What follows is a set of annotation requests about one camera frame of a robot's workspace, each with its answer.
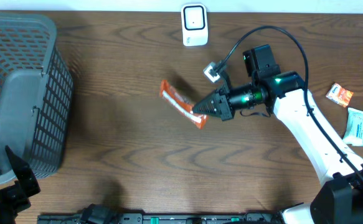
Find red patterned packet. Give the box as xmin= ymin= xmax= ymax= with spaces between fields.
xmin=159 ymin=80 xmax=208 ymax=129

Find orange small box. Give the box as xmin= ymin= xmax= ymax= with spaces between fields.
xmin=326 ymin=83 xmax=354 ymax=108

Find teal white wipes packet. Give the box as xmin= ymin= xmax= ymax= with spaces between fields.
xmin=342 ymin=108 xmax=363 ymax=146

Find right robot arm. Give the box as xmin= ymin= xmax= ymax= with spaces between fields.
xmin=192 ymin=45 xmax=363 ymax=223

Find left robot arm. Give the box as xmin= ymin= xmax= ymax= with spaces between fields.
xmin=0 ymin=146 xmax=119 ymax=224

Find white barcode scanner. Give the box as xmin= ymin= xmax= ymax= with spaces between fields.
xmin=181 ymin=4 xmax=209 ymax=47

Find grey plastic mesh basket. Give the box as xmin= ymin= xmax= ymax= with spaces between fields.
xmin=0 ymin=13 xmax=74 ymax=184

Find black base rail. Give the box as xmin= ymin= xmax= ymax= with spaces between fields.
xmin=37 ymin=212 xmax=351 ymax=224

